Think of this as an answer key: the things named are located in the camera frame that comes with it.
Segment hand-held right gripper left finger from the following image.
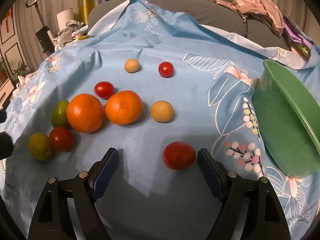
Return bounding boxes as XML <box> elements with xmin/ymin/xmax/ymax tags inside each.
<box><xmin>27</xmin><ymin>147</ymin><xmax>120</xmax><ymax>240</ymax></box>

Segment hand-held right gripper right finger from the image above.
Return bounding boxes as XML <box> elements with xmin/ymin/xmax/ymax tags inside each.
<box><xmin>197</xmin><ymin>148</ymin><xmax>292</xmax><ymax>240</ymax></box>

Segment green plum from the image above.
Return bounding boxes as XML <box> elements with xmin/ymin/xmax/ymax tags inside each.
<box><xmin>28</xmin><ymin>133</ymin><xmax>53</xmax><ymax>161</ymax></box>
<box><xmin>51</xmin><ymin>100</ymin><xmax>70</xmax><ymax>128</ymax></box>

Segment red cherry tomato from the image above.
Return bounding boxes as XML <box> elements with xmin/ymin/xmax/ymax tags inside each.
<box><xmin>162</xmin><ymin>141</ymin><xmax>196</xmax><ymax>170</ymax></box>
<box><xmin>49</xmin><ymin>127</ymin><xmax>75</xmax><ymax>152</ymax></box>
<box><xmin>94</xmin><ymin>81</ymin><xmax>115</xmax><ymax>99</ymax></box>
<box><xmin>158</xmin><ymin>61</ymin><xmax>174</xmax><ymax>78</ymax></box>

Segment orange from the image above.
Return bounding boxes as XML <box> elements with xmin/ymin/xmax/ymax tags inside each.
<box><xmin>66</xmin><ymin>93</ymin><xmax>104</xmax><ymax>133</ymax></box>
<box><xmin>105</xmin><ymin>90</ymin><xmax>143</xmax><ymax>126</ymax></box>

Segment tan longan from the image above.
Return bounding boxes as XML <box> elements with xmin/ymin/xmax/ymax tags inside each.
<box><xmin>124</xmin><ymin>59</ymin><xmax>140</xmax><ymax>74</ymax></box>
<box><xmin>150</xmin><ymin>100</ymin><xmax>175</xmax><ymax>123</ymax></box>

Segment green plastic bowl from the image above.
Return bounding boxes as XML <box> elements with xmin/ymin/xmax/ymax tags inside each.
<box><xmin>252</xmin><ymin>59</ymin><xmax>320</xmax><ymax>179</ymax></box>

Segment potted plant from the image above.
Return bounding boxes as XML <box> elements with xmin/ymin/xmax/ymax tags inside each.
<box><xmin>12</xmin><ymin>60</ymin><xmax>28</xmax><ymax>84</ymax></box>

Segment blue floral bed sheet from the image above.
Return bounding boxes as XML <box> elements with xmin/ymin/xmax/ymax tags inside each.
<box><xmin>0</xmin><ymin>0</ymin><xmax>320</xmax><ymax>240</ymax></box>

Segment black upright vacuum cleaner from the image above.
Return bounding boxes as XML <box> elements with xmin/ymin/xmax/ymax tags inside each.
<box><xmin>26</xmin><ymin>0</ymin><xmax>55</xmax><ymax>55</ymax></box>

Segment pile of mixed clothes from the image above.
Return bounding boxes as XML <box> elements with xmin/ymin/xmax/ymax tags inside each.
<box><xmin>52</xmin><ymin>20</ymin><xmax>88</xmax><ymax>48</ymax></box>

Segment white cylinder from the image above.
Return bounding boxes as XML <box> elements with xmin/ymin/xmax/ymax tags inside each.
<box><xmin>56</xmin><ymin>8</ymin><xmax>74</xmax><ymax>32</ymax></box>

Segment yellow patterned curtain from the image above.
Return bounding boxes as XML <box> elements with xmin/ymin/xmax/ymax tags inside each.
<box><xmin>77</xmin><ymin>0</ymin><xmax>95</xmax><ymax>23</ymax></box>

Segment grey sofa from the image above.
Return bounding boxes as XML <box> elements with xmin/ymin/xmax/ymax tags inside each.
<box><xmin>87</xmin><ymin>0</ymin><xmax>292</xmax><ymax>50</ymax></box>

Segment purple cloth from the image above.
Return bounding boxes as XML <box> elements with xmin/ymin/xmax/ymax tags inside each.
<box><xmin>282</xmin><ymin>15</ymin><xmax>314</xmax><ymax>55</ymax></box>

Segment pink clothes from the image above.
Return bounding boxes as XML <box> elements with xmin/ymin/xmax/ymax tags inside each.
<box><xmin>206</xmin><ymin>0</ymin><xmax>285</xmax><ymax>37</ymax></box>

